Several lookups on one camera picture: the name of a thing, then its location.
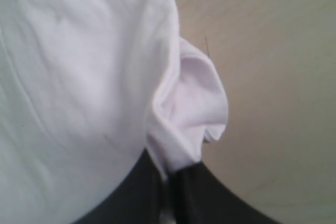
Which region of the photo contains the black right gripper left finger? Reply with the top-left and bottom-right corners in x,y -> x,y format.
76,150 -> 163,224

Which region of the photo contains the white t-shirt red Chinese logo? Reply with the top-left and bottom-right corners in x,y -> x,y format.
1,0 -> 228,223

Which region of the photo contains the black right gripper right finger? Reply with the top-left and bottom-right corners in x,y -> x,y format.
170,162 -> 268,224

